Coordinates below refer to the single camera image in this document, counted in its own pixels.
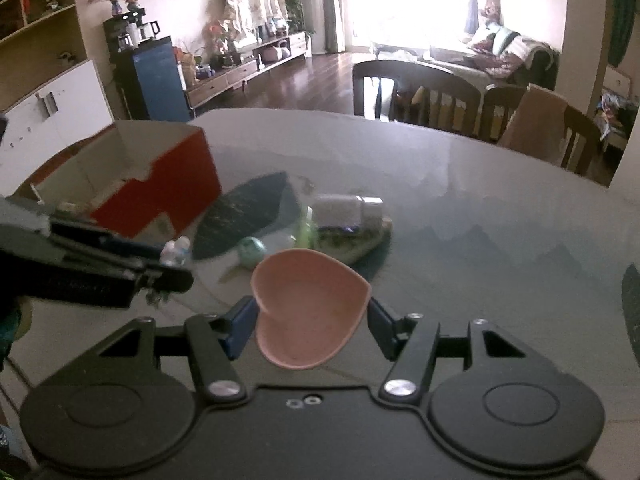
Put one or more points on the pink artificial flowers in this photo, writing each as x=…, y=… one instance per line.
x=220, y=35

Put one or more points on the teal egg-shaped toy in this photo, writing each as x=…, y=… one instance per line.
x=252, y=252

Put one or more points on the dark wooden chair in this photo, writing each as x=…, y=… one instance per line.
x=580, y=132
x=400, y=85

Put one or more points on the black coffee maker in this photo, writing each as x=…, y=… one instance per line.
x=130, y=30

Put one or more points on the small clear plastic bottle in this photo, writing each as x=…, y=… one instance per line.
x=176, y=251

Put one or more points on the green tube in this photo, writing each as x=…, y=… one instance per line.
x=305, y=230

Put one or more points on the wooden tv cabinet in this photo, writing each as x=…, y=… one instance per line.
x=240, y=72

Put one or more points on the pink round pot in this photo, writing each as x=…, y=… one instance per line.
x=276, y=53

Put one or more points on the pile of colourful clothes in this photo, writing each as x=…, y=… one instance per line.
x=612, y=110

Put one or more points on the green curtain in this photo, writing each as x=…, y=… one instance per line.
x=621, y=20

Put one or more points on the beige towel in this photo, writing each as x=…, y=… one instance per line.
x=535, y=125

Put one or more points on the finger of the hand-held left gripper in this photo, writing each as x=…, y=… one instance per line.
x=170, y=280
x=115, y=245

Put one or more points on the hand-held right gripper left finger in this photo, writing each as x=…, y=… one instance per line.
x=242, y=330

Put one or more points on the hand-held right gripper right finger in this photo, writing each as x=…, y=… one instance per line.
x=382, y=327

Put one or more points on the teal sofa cushion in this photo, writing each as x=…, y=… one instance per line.
x=506, y=40

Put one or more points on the blue fronted black cabinet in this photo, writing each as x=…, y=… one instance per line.
x=152, y=80

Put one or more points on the pink heart-shaped dish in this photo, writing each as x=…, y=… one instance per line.
x=305, y=305

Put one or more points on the white coffee table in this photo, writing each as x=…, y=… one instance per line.
x=400, y=50

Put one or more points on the pink patterned blanket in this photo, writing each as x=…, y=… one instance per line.
x=500, y=62

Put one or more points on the red cardboard box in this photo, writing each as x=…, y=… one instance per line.
x=175, y=180

